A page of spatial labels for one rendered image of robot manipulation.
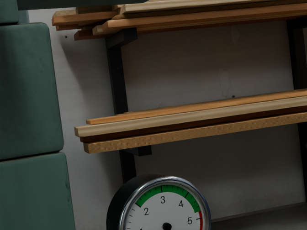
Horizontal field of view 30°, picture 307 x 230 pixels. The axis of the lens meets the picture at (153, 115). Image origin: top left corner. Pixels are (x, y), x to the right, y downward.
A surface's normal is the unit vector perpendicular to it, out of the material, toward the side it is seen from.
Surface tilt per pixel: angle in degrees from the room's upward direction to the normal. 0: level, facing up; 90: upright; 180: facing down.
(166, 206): 90
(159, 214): 90
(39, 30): 90
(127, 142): 90
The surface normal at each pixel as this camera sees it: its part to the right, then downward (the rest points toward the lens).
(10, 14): 0.40, 0.00
